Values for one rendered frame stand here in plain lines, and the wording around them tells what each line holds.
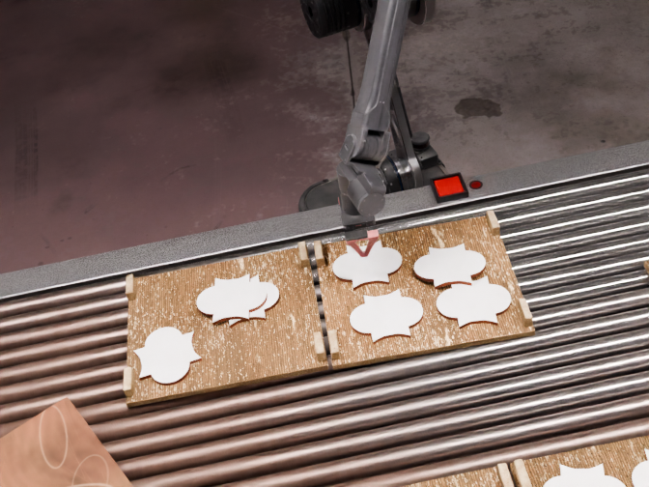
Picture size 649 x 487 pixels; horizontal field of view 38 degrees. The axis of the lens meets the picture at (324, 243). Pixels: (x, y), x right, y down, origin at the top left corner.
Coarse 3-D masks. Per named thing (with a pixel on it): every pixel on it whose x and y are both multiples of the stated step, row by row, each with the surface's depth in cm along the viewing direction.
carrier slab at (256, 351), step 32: (256, 256) 214; (288, 256) 212; (160, 288) 210; (192, 288) 209; (288, 288) 205; (128, 320) 205; (160, 320) 204; (192, 320) 202; (256, 320) 200; (288, 320) 199; (320, 320) 199; (128, 352) 198; (224, 352) 195; (256, 352) 194; (288, 352) 193; (192, 384) 190; (224, 384) 189
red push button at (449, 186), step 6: (438, 180) 225; (444, 180) 225; (450, 180) 225; (456, 180) 224; (438, 186) 223; (444, 186) 223; (450, 186) 223; (456, 186) 223; (462, 186) 222; (438, 192) 222; (444, 192) 222; (450, 192) 221; (456, 192) 221
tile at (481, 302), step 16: (464, 288) 197; (480, 288) 197; (496, 288) 196; (448, 304) 195; (464, 304) 194; (480, 304) 194; (496, 304) 193; (464, 320) 191; (480, 320) 191; (496, 320) 190
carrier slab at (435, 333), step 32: (448, 224) 213; (480, 224) 212; (416, 256) 207; (352, 288) 203; (384, 288) 202; (416, 288) 200; (448, 288) 199; (512, 288) 197; (448, 320) 193; (512, 320) 191; (352, 352) 190; (384, 352) 189; (416, 352) 189
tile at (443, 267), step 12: (432, 252) 206; (444, 252) 205; (456, 252) 205; (468, 252) 204; (420, 264) 203; (432, 264) 203; (444, 264) 202; (456, 264) 202; (468, 264) 201; (480, 264) 201; (420, 276) 200; (432, 276) 200; (444, 276) 199; (456, 276) 199; (468, 276) 198
